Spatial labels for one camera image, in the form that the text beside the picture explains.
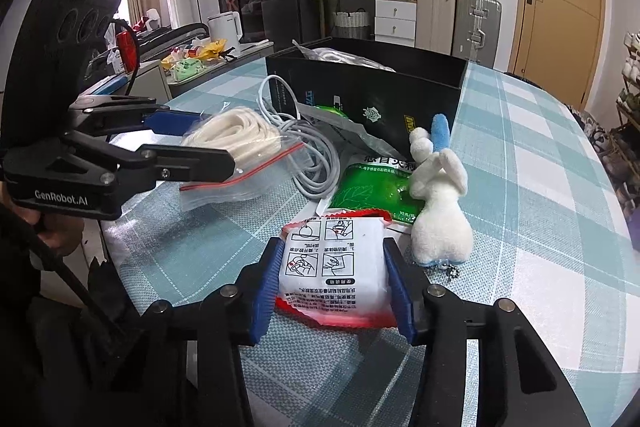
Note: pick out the grey side table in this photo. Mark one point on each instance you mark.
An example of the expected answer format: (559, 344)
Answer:
(240, 57)

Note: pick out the beige suitcase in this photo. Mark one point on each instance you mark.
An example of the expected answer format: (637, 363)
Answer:
(435, 17)

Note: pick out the black cardboard box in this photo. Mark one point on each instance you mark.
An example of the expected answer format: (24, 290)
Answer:
(400, 102)

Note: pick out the wooden door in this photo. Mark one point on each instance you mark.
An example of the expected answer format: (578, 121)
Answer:
(560, 7)

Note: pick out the white desk with drawers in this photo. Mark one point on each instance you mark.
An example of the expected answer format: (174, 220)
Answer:
(395, 24)

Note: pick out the white plush rabbit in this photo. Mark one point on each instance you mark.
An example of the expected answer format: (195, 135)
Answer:
(440, 217)

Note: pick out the woven basket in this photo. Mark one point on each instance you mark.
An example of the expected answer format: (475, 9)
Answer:
(350, 24)

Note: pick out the green snack packet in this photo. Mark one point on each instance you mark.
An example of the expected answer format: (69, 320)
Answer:
(186, 68)

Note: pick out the white red heat pack packet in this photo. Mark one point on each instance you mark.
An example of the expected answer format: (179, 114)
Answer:
(330, 267)

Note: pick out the white electric kettle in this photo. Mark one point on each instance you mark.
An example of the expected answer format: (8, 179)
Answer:
(222, 27)

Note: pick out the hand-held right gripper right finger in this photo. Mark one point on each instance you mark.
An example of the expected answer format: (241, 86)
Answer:
(400, 297)

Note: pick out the person's left hand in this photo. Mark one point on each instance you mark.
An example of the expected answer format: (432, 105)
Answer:
(57, 232)

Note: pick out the black chair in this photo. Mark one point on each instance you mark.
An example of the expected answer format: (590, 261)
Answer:
(170, 36)

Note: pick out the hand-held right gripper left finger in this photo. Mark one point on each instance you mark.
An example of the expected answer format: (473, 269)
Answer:
(265, 292)

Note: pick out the green leaf print packet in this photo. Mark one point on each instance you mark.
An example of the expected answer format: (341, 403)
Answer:
(370, 187)

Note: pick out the silver suitcase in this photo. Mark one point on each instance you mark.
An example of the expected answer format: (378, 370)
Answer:
(475, 27)

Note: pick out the shoe rack with shoes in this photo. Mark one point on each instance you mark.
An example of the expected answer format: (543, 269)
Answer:
(631, 72)

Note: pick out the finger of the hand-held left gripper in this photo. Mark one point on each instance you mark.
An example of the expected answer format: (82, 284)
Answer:
(172, 122)
(200, 163)

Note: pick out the yellow snack bag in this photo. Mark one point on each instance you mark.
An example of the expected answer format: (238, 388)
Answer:
(212, 49)

